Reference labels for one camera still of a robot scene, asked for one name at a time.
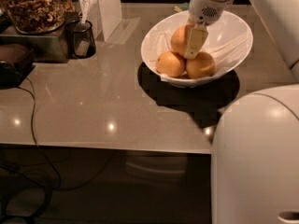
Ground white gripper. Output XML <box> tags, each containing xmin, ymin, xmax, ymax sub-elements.
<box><xmin>184</xmin><ymin>0</ymin><xmax>234</xmax><ymax>59</ymax></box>

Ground orange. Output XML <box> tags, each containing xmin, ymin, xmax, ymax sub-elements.
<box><xmin>186</xmin><ymin>52</ymin><xmax>215</xmax><ymax>79</ymax></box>
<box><xmin>155</xmin><ymin>51</ymin><xmax>185</xmax><ymax>77</ymax></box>
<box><xmin>170</xmin><ymin>24</ymin><xmax>192</xmax><ymax>56</ymax></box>

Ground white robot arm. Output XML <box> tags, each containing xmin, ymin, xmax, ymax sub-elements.
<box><xmin>211</xmin><ymin>0</ymin><xmax>299</xmax><ymax>224</ymax></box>

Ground white bowl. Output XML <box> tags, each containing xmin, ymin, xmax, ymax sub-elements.
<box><xmin>140</xmin><ymin>9</ymin><xmax>254</xmax><ymax>89</ymax></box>

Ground white napkin in bowl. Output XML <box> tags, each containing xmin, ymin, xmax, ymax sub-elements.
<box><xmin>149</xmin><ymin>23</ymin><xmax>253</xmax><ymax>86</ymax></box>

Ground green yellow sponge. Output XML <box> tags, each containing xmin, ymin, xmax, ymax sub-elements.
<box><xmin>174</xmin><ymin>3</ymin><xmax>189</xmax><ymax>12</ymax></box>

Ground white upright box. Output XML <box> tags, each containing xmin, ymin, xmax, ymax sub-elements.
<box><xmin>88</xmin><ymin>0</ymin><xmax>122</xmax><ymax>42</ymax></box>

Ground black mesh cup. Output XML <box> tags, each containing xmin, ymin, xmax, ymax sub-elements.
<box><xmin>64</xmin><ymin>21</ymin><xmax>96</xmax><ymax>59</ymax></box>

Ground metal tray box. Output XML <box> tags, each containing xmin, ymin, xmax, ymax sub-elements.
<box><xmin>0</xmin><ymin>12</ymin><xmax>78</xmax><ymax>63</ymax></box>

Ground glass jar of nuts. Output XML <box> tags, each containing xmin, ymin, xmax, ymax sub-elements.
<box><xmin>0</xmin><ymin>0</ymin><xmax>64</xmax><ymax>35</ymax></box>

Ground black device on table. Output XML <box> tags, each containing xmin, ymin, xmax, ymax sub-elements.
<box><xmin>0</xmin><ymin>44</ymin><xmax>35</xmax><ymax>89</ymax></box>

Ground black cable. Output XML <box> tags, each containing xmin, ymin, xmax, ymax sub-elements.
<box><xmin>0</xmin><ymin>77</ymin><xmax>120</xmax><ymax>224</ymax></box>

